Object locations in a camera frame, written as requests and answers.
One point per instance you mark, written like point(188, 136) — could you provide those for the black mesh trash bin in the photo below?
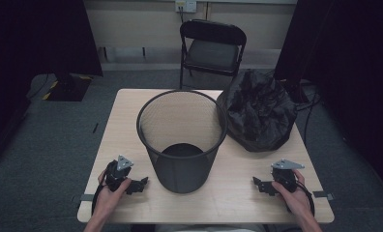
point(186, 170)

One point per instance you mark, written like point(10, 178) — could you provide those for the person's right hand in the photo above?
point(292, 201)

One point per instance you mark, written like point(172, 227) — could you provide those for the person's left hand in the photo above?
point(109, 201)

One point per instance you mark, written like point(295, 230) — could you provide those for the black folding chair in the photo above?
point(212, 54)

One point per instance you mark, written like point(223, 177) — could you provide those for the wide black curtain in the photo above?
point(25, 48)

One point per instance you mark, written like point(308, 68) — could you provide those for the black stand base yellow tape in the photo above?
point(68, 88)

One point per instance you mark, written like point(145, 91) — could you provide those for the black plastic trash bag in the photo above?
point(260, 112)

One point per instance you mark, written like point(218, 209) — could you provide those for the white wall outlet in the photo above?
point(185, 5)

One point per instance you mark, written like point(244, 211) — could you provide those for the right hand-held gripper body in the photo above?
point(284, 177)

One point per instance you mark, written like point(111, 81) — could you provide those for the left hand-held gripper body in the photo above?
point(117, 174)

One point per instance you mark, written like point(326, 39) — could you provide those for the tall black curtain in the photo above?
point(350, 64)

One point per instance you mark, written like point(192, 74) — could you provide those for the grey tape strip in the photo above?
point(87, 197)
point(323, 195)

